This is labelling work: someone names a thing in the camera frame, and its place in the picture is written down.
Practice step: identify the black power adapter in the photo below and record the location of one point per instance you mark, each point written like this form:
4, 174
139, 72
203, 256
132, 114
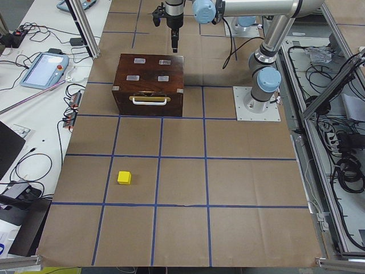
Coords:
76, 42

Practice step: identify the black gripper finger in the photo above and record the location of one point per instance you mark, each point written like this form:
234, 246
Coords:
175, 40

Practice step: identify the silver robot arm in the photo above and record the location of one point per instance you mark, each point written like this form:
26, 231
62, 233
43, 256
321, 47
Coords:
266, 79

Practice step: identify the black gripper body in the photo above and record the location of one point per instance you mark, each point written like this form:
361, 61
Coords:
174, 21

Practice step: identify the light wooden drawer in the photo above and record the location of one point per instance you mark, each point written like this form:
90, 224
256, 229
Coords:
149, 99

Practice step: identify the brown paper table cover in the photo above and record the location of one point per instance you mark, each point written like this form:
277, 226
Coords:
206, 189

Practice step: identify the black laptop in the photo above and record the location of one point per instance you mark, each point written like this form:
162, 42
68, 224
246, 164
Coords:
11, 145

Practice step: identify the metal rod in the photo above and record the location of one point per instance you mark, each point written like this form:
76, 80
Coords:
7, 109

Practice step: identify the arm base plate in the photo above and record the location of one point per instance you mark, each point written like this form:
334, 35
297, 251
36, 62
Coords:
248, 109

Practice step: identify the dark wooden drawer box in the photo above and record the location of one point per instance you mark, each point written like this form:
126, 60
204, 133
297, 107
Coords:
162, 74

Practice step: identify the aluminium frame post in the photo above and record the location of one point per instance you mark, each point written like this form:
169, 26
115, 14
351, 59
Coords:
83, 26

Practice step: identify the yellow block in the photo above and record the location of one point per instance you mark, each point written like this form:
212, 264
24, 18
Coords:
124, 177

